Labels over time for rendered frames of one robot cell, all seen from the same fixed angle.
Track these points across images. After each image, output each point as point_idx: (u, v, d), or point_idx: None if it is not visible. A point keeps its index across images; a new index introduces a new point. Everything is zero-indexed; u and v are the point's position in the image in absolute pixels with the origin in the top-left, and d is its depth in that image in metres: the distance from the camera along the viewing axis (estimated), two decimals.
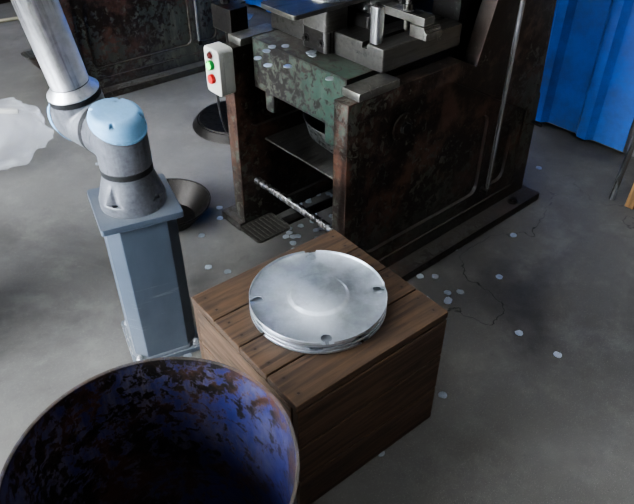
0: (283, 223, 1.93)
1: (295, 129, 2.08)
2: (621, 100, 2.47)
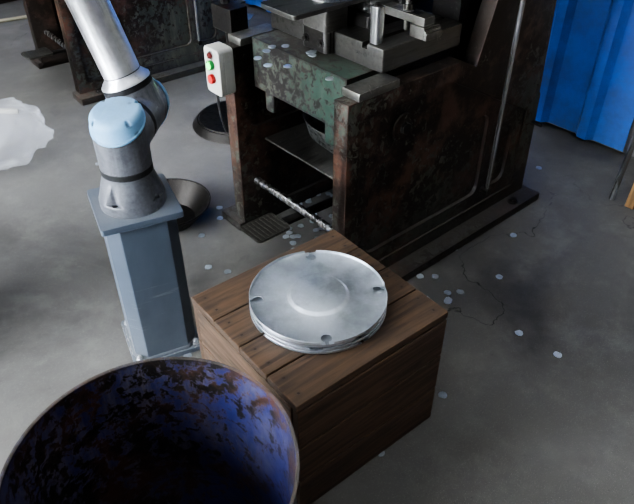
0: (283, 223, 1.93)
1: (295, 129, 2.08)
2: (621, 100, 2.47)
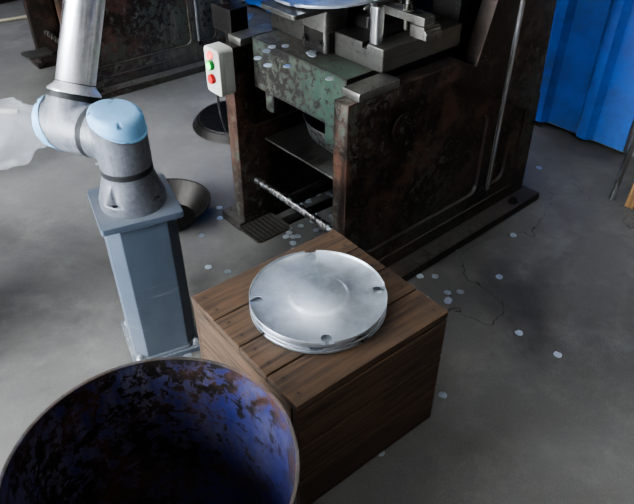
0: (283, 223, 1.93)
1: (295, 129, 2.08)
2: (621, 100, 2.47)
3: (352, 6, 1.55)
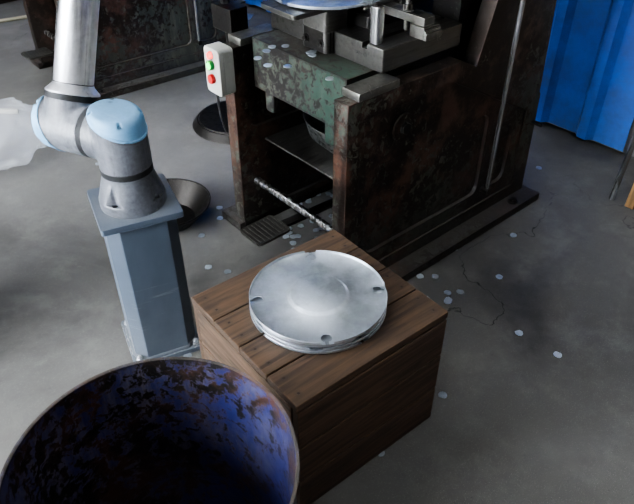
0: (283, 225, 1.93)
1: (295, 129, 2.08)
2: (621, 100, 2.47)
3: None
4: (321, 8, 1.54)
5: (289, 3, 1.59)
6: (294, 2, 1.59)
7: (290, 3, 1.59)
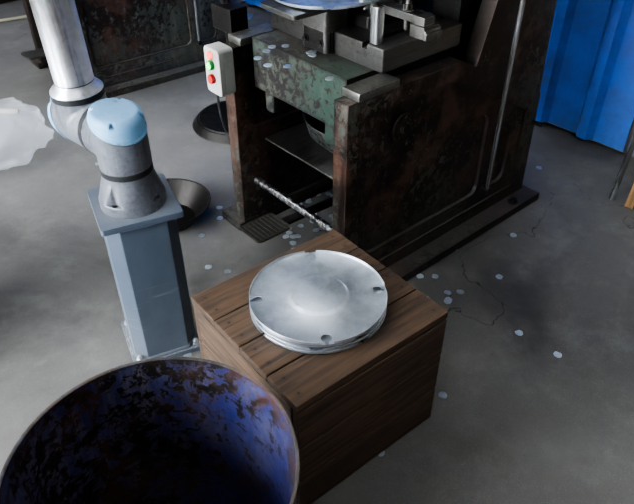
0: (283, 223, 1.93)
1: (295, 129, 2.08)
2: (621, 100, 2.47)
3: None
4: None
5: None
6: None
7: None
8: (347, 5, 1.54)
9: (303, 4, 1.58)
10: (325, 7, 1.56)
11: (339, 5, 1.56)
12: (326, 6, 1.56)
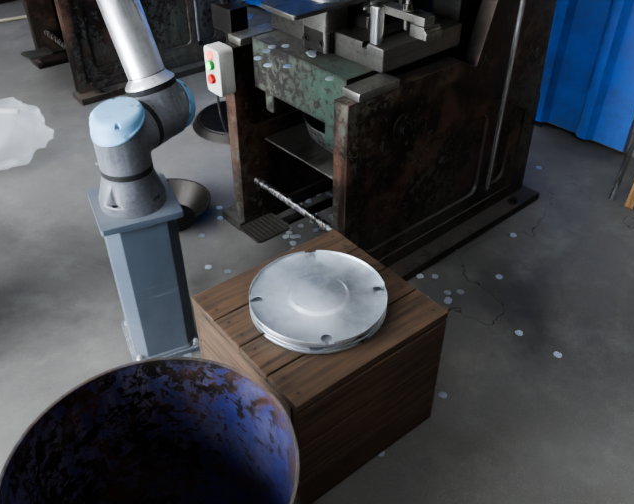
0: (283, 223, 1.93)
1: (295, 129, 2.08)
2: (621, 100, 2.47)
3: None
4: None
5: None
6: None
7: None
8: None
9: None
10: None
11: None
12: None
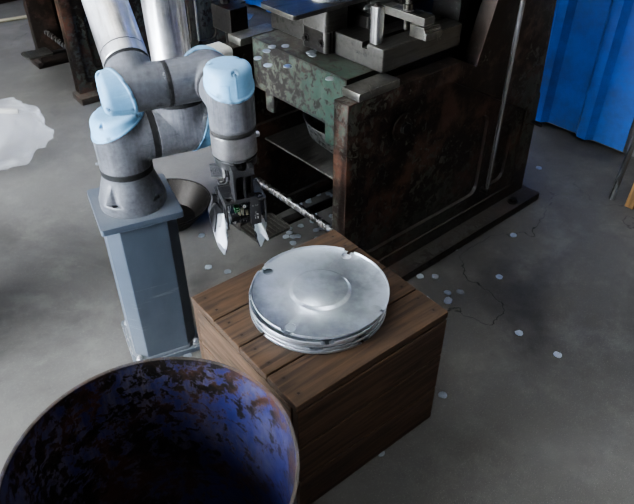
0: (283, 223, 1.93)
1: (295, 129, 2.08)
2: (621, 100, 2.47)
3: (286, 253, 1.45)
4: (386, 278, 1.38)
5: (377, 309, 1.31)
6: (371, 306, 1.31)
7: (377, 308, 1.31)
8: (308, 336, 1.24)
9: (270, 308, 1.31)
10: (287, 325, 1.27)
11: (305, 328, 1.26)
12: (289, 324, 1.27)
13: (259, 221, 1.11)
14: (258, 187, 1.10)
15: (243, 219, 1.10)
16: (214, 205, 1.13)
